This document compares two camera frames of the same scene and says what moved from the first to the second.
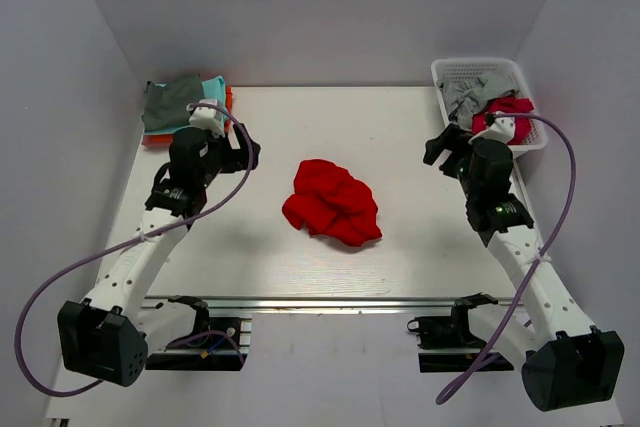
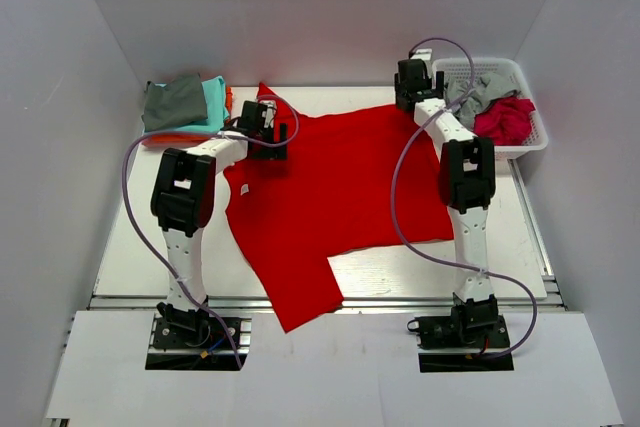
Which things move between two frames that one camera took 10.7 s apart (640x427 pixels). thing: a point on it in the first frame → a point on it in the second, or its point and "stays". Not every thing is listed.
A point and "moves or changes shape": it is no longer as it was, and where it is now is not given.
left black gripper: [237, 158] → [273, 153]
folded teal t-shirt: [213, 88] stays
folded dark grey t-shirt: [165, 107] stays
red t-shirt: [328, 202] moves or changes shape
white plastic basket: [447, 68] stays
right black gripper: [454, 139] → [440, 81]
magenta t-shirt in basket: [508, 104] stays
